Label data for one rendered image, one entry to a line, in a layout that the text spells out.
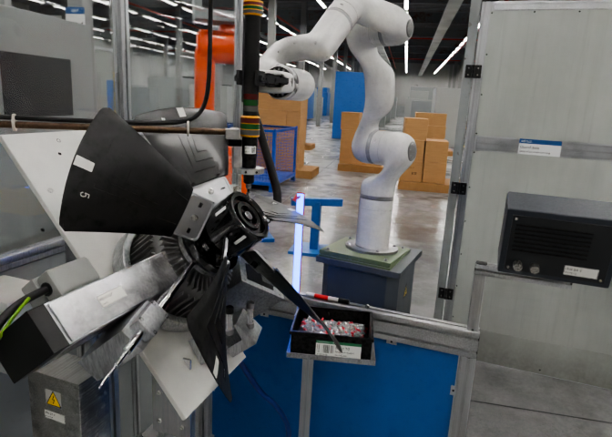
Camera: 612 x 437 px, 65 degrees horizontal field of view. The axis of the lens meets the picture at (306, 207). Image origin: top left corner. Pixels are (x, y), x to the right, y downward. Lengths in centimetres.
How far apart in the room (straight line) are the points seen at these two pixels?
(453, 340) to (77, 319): 100
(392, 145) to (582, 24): 145
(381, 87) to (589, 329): 193
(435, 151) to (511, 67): 590
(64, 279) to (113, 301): 9
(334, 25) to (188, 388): 99
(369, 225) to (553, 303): 153
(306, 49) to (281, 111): 775
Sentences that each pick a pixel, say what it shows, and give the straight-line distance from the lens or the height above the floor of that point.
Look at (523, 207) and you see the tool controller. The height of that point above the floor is 123.
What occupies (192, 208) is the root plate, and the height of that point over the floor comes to 124.
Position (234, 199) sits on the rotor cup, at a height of 125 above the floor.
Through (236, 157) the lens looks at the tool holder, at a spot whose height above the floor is 133.
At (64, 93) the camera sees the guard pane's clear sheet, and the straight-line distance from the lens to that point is 167.
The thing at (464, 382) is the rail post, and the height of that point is 69.
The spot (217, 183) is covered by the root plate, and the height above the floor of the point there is 127.
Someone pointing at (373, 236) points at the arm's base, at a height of 101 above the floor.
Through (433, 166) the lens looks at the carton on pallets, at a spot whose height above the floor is 44.
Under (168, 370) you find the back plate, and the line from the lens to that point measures 108.
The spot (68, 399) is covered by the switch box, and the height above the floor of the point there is 80.
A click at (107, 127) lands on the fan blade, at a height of 140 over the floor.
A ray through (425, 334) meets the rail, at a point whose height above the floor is 82.
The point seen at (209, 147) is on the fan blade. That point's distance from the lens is 115.
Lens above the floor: 147
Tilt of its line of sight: 13 degrees down
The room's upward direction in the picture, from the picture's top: 3 degrees clockwise
